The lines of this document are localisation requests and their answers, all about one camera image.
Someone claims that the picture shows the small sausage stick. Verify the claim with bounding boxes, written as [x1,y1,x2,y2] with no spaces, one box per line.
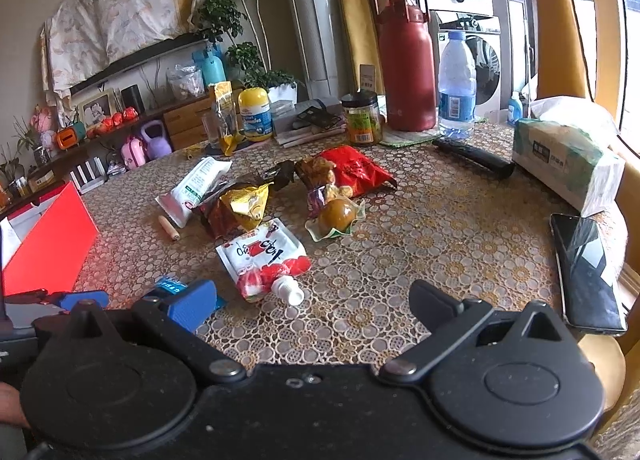
[157,215,180,241]

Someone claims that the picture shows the white red spout pouch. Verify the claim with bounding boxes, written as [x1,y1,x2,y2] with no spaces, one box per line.
[216,218,311,307]

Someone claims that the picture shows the white green snack packet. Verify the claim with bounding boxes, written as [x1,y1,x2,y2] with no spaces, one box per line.
[155,157,232,229]

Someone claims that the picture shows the round brown pastry packet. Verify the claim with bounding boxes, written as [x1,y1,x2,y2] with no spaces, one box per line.
[305,198,366,242]

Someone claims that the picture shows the dark small snack packet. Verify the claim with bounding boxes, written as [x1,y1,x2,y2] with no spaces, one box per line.
[260,160,295,191]

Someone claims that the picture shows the red chip bag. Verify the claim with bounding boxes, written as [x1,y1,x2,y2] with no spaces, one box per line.
[320,146,398,198]

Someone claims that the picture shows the person's left hand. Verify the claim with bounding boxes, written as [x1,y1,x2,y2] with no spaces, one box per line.
[0,382,29,428]

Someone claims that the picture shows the red and white cardboard box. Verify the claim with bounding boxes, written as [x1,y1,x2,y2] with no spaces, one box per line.
[2,183,99,295]

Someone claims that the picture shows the black smartphone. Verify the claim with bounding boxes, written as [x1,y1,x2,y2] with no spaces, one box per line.
[550,214,627,336]

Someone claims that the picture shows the white router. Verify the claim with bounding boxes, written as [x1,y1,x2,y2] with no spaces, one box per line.
[70,157,107,195]

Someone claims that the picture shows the black folded umbrella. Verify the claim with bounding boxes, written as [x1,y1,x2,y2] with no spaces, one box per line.
[433,137,515,179]

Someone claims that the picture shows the purple kettlebell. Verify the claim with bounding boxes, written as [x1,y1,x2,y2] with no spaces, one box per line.
[140,120,172,161]

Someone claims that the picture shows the orange retro radio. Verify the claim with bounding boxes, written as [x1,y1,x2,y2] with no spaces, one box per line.
[55,122,86,151]

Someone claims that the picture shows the wooden tv console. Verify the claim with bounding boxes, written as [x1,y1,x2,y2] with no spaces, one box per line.
[1,97,212,217]

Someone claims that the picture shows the pink plush doll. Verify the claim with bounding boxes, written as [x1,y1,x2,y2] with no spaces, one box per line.
[30,104,56,152]

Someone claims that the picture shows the clear drinking glass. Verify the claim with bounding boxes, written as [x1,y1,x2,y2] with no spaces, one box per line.
[201,108,220,147]

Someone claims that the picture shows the green tissue pack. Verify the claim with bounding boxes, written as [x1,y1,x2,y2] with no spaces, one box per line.
[512,119,625,217]

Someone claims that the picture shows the framed photo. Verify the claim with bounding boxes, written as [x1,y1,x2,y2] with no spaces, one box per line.
[77,89,116,131]

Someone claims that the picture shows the yellow tall snack bag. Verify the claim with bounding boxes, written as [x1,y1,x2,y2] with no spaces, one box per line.
[208,80,241,157]

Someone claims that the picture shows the black cylinder speaker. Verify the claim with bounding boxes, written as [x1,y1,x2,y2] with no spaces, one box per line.
[120,85,145,114]

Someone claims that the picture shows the yellow lid white canister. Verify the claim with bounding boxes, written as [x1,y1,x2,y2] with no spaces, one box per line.
[238,87,272,142]

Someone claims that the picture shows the glass jar black lid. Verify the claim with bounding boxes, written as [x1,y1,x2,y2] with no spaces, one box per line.
[341,90,382,147]

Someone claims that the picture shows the clear water bottle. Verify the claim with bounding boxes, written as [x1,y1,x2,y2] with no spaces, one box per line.
[438,30,477,139]

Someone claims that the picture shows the turquoise spray bottle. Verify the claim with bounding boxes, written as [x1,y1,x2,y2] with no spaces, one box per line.
[191,42,227,87]

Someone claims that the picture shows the potted green tree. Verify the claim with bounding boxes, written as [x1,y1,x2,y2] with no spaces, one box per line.
[190,0,298,103]

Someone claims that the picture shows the white washing machine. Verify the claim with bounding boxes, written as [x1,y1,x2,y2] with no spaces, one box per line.
[427,0,502,119]

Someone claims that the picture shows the floral cloth over tv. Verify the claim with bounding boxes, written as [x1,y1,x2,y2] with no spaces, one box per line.
[39,0,194,105]

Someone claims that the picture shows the dark red thermos jug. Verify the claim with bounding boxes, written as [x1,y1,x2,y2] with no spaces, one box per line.
[375,0,437,133]

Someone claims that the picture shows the gold curtain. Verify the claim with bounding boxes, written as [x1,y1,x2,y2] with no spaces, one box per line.
[340,0,384,94]

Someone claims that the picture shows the tall grey air conditioner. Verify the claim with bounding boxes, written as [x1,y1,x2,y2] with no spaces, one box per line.
[290,0,350,98]

